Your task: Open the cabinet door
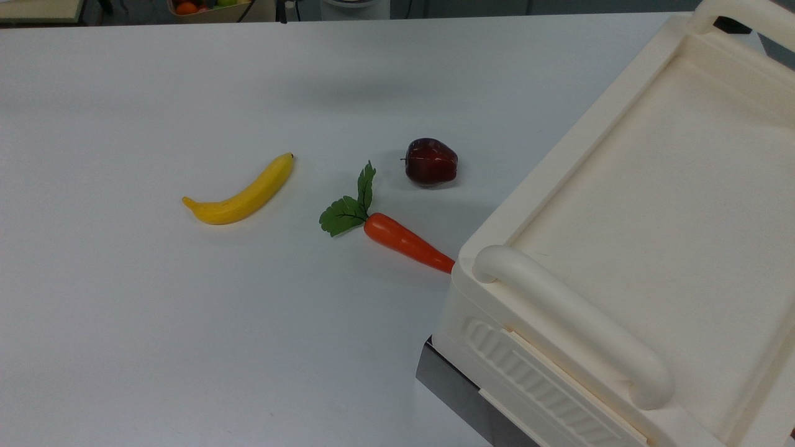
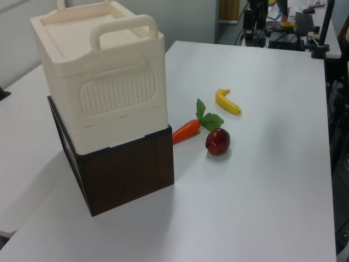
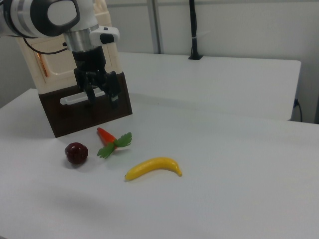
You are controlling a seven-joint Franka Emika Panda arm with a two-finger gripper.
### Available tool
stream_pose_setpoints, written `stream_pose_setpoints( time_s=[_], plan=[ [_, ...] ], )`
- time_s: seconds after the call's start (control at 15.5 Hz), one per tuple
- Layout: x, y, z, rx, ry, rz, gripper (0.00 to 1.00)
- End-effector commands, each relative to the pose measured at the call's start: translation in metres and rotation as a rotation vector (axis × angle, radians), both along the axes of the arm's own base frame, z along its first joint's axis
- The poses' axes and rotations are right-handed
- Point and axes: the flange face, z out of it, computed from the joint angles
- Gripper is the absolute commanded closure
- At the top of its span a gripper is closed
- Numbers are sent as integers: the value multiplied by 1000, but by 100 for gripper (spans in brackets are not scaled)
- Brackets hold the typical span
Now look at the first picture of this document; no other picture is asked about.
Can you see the orange toy carrot green leaves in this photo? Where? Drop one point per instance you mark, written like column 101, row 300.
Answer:
column 404, row 242

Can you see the dark red toy apple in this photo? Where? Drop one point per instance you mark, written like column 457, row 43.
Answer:
column 430, row 162

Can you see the yellow toy banana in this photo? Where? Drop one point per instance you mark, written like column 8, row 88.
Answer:
column 248, row 198

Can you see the basket of toy fruit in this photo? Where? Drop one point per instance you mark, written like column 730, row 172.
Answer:
column 205, row 9

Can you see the light wooden board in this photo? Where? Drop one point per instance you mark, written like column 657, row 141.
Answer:
column 37, row 9

